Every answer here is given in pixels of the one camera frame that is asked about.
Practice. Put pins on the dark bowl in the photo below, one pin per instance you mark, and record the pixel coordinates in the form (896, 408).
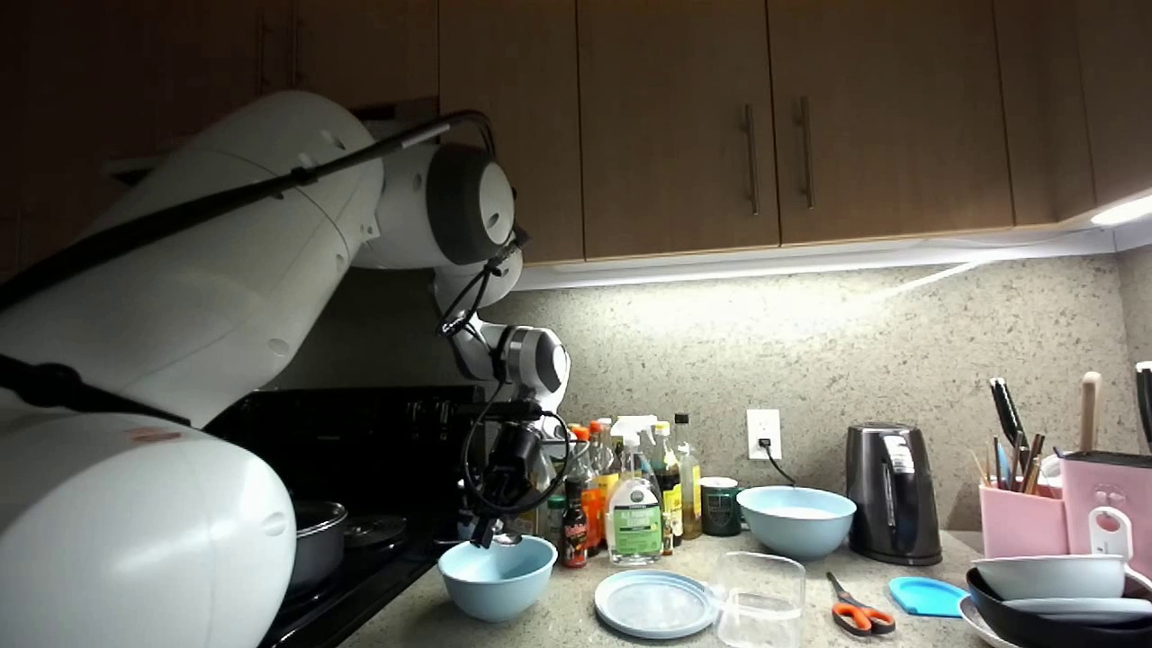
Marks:
(1056, 619)

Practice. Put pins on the wooden spoon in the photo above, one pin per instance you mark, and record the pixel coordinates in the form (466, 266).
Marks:
(1089, 416)

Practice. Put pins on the white outlet with plug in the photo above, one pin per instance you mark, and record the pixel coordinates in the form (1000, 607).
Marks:
(764, 434)

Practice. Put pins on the wooden upper cabinets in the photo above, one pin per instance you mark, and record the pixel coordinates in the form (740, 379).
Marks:
(670, 121)

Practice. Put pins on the small turquoise lid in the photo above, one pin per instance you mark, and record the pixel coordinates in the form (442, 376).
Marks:
(925, 596)

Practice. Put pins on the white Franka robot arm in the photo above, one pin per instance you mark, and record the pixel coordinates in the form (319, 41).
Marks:
(182, 301)

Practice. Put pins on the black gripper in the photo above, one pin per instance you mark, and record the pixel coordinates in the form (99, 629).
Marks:
(526, 443)

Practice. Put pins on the orange cap sauce bottle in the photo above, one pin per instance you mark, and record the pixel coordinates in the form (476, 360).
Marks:
(596, 490)

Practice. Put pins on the small dark sauce bottle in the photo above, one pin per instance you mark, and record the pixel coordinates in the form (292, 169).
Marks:
(573, 542)

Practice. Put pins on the large light blue bowl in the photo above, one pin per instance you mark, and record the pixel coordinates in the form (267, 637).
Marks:
(795, 527)

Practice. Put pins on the light blue plate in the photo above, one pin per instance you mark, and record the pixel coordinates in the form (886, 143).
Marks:
(651, 601)

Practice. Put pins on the clear spray bottle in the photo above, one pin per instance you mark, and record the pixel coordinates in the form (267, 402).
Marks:
(634, 517)

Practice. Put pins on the dark jar white lid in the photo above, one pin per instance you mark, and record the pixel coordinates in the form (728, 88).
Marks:
(722, 509)

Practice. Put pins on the black cap bottle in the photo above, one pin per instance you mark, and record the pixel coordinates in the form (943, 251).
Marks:
(687, 490)

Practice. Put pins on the dark cooking pan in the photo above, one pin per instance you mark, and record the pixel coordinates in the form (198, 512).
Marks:
(319, 545)

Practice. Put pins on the pink knife block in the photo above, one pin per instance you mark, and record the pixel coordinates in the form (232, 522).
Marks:
(1111, 486)

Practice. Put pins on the black steel electric kettle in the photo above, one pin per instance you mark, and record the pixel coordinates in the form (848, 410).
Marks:
(892, 497)

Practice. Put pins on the grey blue bowl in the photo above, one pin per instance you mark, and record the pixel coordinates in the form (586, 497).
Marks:
(1048, 576)

